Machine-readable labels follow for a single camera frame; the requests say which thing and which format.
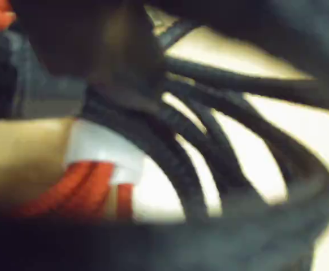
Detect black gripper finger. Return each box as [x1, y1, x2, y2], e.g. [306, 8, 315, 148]
[11, 0, 166, 86]
[144, 0, 329, 85]

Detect red braided charging cable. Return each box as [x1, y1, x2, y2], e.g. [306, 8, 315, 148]
[0, 0, 146, 224]

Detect black charging cable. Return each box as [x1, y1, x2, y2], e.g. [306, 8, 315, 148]
[79, 25, 329, 226]

